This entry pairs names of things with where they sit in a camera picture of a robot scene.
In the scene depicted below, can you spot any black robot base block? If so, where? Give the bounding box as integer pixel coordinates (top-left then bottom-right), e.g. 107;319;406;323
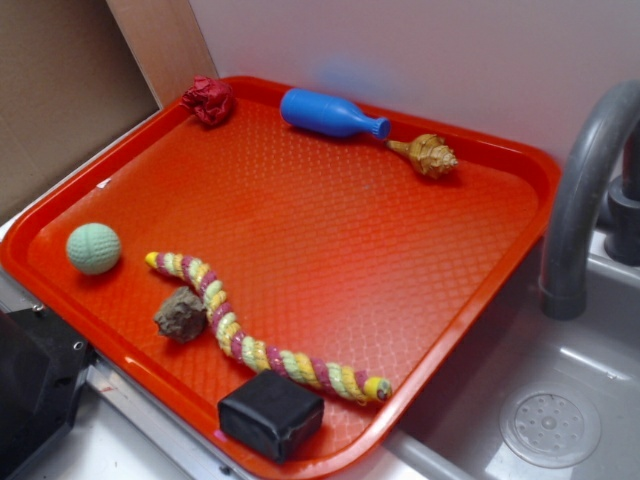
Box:
1;308;92;479

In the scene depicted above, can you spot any blue plastic bottle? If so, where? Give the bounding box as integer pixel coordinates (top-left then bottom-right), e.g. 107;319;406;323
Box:
280;88;391;140

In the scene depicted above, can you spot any pink yellow twisted rope toy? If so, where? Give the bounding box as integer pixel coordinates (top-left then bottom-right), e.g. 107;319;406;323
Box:
145;252;393;405

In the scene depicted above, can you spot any grey brown rock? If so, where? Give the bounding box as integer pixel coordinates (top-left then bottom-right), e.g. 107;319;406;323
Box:
153;286;207;344

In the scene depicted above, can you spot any orange plastic tray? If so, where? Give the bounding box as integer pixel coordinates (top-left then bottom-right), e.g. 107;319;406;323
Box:
1;77;560;479

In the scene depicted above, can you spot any grey toy sink basin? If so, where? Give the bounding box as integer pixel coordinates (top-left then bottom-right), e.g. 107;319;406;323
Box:
385;251;639;479

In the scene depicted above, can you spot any light green textured ball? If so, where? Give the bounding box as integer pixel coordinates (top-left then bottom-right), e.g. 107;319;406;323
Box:
66;223;122;275

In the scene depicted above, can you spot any round sink drain strainer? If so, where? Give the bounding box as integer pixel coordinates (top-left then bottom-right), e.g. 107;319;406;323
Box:
499;382;602;469

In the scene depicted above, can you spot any dark grey faucet handle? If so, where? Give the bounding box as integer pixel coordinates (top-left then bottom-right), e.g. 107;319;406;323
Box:
604;126;639;267

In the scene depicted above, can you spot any grey curved faucet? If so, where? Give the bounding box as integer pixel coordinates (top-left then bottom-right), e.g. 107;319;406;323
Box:
539;80;639;320

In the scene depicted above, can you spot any black rectangular block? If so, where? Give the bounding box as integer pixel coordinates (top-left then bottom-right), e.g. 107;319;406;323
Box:
218;370;325;463

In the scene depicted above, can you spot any brown cardboard panel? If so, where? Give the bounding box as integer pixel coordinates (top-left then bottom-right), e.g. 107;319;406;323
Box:
1;1;216;221

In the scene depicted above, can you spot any crumpled red paper ball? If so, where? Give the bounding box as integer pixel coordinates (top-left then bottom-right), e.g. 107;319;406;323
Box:
180;75;236;127

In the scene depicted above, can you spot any tan spiral seashell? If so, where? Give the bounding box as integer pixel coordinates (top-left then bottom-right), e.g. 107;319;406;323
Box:
385;134;458;180

